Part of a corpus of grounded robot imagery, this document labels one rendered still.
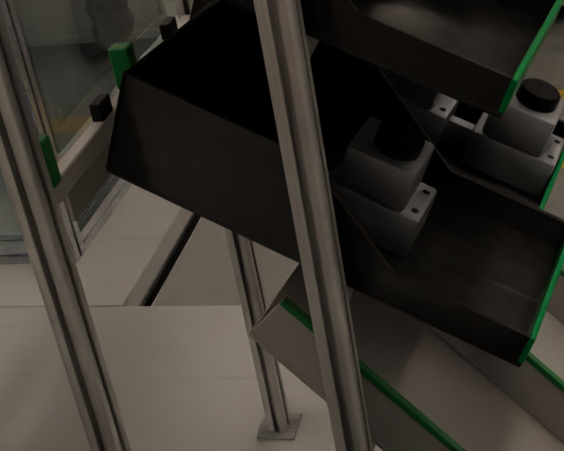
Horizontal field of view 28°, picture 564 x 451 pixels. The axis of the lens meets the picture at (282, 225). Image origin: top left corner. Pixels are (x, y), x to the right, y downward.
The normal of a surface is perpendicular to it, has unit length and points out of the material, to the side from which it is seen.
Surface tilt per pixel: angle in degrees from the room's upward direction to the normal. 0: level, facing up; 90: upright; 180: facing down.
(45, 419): 0
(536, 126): 90
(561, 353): 45
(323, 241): 90
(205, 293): 90
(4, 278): 0
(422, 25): 25
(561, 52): 0
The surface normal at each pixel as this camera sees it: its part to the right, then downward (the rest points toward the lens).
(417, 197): 0.24, -0.76
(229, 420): -0.16, -0.86
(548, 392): -0.39, 0.51
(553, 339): 0.53, -0.57
